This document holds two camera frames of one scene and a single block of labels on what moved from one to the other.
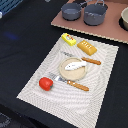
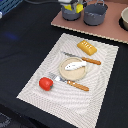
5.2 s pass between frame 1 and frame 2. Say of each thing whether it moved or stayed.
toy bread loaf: stayed
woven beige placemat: stayed
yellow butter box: moved
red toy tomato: stayed
